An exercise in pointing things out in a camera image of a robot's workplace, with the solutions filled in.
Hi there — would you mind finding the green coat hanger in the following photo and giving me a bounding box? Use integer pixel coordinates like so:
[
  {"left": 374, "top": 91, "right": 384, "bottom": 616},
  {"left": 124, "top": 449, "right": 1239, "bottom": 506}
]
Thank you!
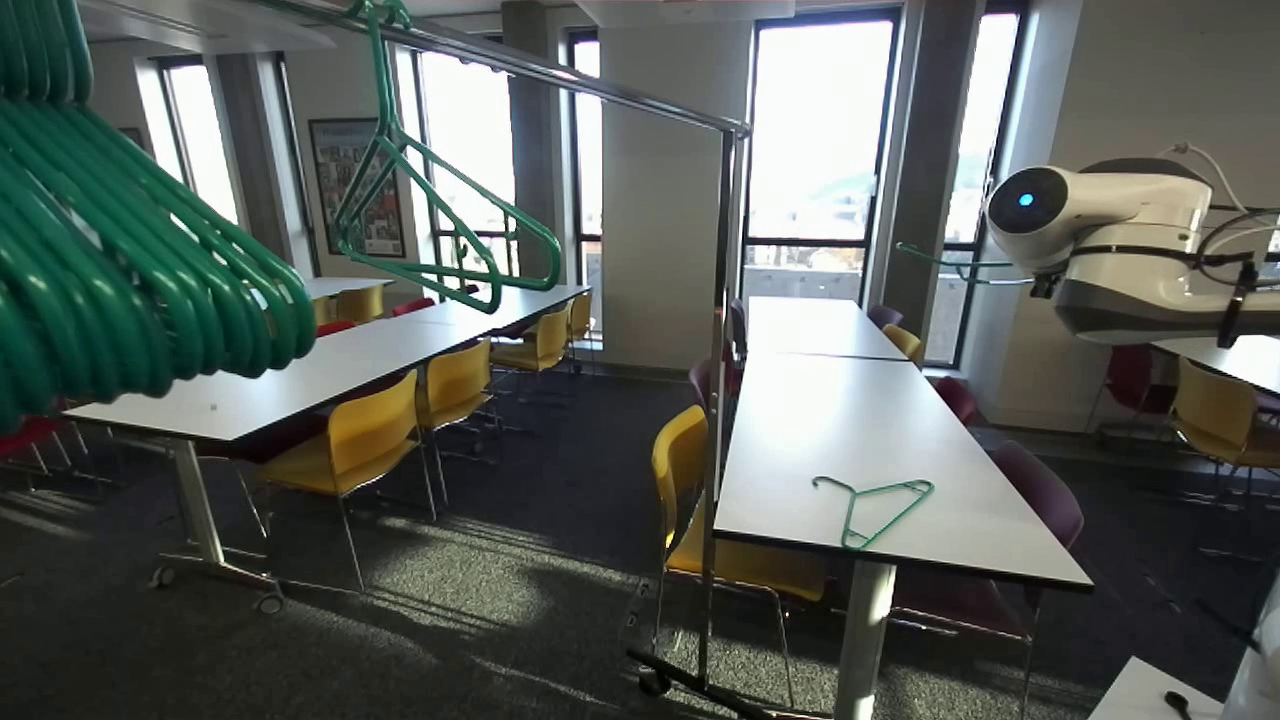
[
  {"left": 892, "top": 236, "right": 1030, "bottom": 286},
  {"left": 808, "top": 473, "right": 940, "bottom": 554},
  {"left": 326, "top": 0, "right": 568, "bottom": 320}
]

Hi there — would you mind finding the metal clothes rack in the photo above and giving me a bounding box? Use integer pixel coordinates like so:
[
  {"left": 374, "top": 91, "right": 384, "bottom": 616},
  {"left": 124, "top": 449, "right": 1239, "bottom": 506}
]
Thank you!
[{"left": 255, "top": 0, "right": 804, "bottom": 720}]

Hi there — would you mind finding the bunch of green coat hangers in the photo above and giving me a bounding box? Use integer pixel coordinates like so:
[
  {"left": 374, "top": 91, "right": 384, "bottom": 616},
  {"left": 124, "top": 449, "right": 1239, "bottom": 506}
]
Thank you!
[{"left": 0, "top": 0, "right": 318, "bottom": 432}]

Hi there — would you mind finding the yellow chair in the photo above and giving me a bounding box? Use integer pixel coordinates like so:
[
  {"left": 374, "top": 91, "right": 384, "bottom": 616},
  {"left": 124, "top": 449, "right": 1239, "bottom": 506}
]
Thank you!
[
  {"left": 1173, "top": 355, "right": 1280, "bottom": 510},
  {"left": 416, "top": 335, "right": 498, "bottom": 514},
  {"left": 648, "top": 401, "right": 837, "bottom": 697},
  {"left": 314, "top": 284, "right": 391, "bottom": 331},
  {"left": 486, "top": 298, "right": 578, "bottom": 384},
  {"left": 247, "top": 367, "right": 426, "bottom": 590},
  {"left": 880, "top": 320, "right": 927, "bottom": 367},
  {"left": 564, "top": 286, "right": 600, "bottom": 346}
]

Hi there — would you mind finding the tall black framed window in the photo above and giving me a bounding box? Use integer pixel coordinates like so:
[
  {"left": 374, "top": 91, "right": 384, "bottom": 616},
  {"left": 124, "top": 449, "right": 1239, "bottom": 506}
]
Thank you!
[
  {"left": 931, "top": 3, "right": 1030, "bottom": 370},
  {"left": 564, "top": 30, "right": 611, "bottom": 344},
  {"left": 394, "top": 43, "right": 528, "bottom": 290},
  {"left": 132, "top": 54, "right": 247, "bottom": 223},
  {"left": 734, "top": 10, "right": 901, "bottom": 304}
]

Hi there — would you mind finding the white long table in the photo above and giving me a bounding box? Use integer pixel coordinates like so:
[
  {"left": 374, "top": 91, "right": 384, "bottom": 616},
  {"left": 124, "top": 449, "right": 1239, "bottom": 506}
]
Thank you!
[
  {"left": 1150, "top": 331, "right": 1280, "bottom": 401},
  {"left": 308, "top": 270, "right": 391, "bottom": 304},
  {"left": 215, "top": 281, "right": 590, "bottom": 359},
  {"left": 741, "top": 290, "right": 917, "bottom": 367},
  {"left": 710, "top": 352, "right": 1094, "bottom": 720},
  {"left": 60, "top": 335, "right": 472, "bottom": 590}
]

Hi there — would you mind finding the white robot mounting board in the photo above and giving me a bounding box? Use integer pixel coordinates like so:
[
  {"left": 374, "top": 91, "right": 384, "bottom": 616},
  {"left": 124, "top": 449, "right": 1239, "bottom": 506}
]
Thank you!
[{"left": 1083, "top": 651, "right": 1226, "bottom": 720}]

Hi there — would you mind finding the large framed wall picture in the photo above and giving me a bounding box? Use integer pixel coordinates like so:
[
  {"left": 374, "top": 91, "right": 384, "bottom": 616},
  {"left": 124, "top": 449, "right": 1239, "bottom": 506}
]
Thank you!
[{"left": 308, "top": 115, "right": 412, "bottom": 263}]

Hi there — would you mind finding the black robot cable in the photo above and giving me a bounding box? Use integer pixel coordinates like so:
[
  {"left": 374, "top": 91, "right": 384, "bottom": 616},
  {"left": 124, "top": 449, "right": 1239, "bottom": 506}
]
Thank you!
[{"left": 1063, "top": 210, "right": 1280, "bottom": 352}]

